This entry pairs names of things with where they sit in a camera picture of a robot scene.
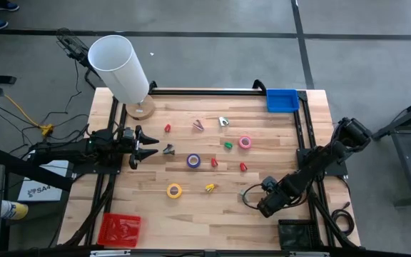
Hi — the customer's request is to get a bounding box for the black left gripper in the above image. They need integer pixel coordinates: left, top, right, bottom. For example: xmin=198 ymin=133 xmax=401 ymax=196
xmin=112 ymin=125 xmax=160 ymax=169

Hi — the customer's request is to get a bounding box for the yellow tape roll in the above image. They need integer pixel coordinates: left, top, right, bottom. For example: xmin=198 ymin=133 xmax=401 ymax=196
xmin=166 ymin=183 xmax=183 ymax=200

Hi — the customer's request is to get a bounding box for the pink tape roll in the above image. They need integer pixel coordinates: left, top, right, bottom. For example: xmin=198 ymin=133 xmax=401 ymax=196
xmin=238 ymin=135 xmax=253 ymax=150

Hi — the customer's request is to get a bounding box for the purple tape roll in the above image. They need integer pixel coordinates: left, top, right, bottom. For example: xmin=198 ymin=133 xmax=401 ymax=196
xmin=186 ymin=153 xmax=202 ymax=169

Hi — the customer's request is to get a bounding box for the black plastic basket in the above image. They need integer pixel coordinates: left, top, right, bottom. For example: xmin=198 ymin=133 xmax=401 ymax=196
xmin=278 ymin=218 xmax=317 ymax=251

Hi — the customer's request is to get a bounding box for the white shade wooden base lamp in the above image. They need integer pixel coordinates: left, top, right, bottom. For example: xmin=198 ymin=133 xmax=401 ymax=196
xmin=87 ymin=34 xmax=156 ymax=121

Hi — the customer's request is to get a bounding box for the red plastic basket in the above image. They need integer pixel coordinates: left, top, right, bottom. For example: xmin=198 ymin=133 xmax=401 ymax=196
xmin=96 ymin=212 xmax=143 ymax=248

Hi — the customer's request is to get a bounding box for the blue plastic bin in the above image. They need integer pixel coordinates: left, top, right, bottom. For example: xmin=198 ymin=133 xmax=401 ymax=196
xmin=265 ymin=88 xmax=300 ymax=114

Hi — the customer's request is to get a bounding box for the white printed cardboard box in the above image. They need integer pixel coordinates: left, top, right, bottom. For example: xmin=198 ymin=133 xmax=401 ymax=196
xmin=17 ymin=159 xmax=70 ymax=203

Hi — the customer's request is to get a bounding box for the black diagonal support beam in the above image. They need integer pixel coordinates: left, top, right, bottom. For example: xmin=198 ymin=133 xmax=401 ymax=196
xmin=0 ymin=146 xmax=76 ymax=193

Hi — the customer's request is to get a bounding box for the yellow white bottle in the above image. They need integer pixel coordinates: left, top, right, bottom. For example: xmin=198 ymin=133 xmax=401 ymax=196
xmin=0 ymin=199 xmax=29 ymax=221

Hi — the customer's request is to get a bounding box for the dark metal desk stand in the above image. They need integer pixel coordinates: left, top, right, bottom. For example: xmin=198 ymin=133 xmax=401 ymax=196
xmin=370 ymin=91 xmax=411 ymax=208

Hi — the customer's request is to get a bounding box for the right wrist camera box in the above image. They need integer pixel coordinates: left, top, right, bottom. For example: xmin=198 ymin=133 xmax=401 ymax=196
xmin=261 ymin=175 xmax=278 ymax=192

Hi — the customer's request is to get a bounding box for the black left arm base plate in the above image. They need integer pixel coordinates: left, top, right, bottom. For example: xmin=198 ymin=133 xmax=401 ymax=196
xmin=70 ymin=156 xmax=123 ymax=176

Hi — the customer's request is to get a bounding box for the silver aluminium bracket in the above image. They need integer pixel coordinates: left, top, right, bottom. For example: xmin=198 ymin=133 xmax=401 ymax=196
xmin=289 ymin=251 xmax=330 ymax=257
xmin=90 ymin=249 xmax=131 ymax=257

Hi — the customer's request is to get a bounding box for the coiled black cable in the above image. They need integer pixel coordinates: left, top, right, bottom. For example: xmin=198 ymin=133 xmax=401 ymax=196
xmin=330 ymin=201 xmax=355 ymax=236

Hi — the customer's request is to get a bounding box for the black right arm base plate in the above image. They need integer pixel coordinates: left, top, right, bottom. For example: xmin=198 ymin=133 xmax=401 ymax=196
xmin=296 ymin=146 xmax=349 ymax=178

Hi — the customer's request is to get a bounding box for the black aluminium table frame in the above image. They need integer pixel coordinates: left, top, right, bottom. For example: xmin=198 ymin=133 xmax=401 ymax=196
xmin=83 ymin=80 xmax=362 ymax=251

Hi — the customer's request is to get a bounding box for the yellow power cable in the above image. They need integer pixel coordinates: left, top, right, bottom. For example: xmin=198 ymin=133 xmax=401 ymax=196
xmin=0 ymin=74 xmax=55 ymax=137

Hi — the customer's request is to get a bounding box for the black wire cage stand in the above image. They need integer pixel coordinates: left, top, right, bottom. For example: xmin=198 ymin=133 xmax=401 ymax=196
xmin=55 ymin=27 xmax=101 ymax=90

